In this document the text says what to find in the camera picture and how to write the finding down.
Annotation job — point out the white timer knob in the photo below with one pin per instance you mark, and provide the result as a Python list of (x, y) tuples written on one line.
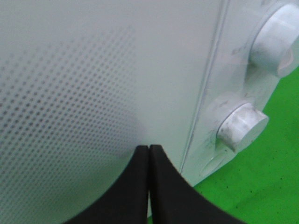
[(242, 127)]

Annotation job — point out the white upper power knob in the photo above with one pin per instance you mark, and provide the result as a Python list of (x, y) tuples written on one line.
[(276, 46)]

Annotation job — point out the white microwave oven body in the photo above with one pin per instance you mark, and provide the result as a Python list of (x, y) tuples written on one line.
[(232, 81)]

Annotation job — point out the round door release button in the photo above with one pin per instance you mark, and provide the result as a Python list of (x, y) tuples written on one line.
[(213, 164)]

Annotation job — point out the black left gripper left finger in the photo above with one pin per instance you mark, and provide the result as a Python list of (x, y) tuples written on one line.
[(126, 201)]

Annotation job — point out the white microwave door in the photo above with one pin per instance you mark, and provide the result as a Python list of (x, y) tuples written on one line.
[(82, 83)]

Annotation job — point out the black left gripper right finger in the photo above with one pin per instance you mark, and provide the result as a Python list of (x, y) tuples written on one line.
[(174, 201)]

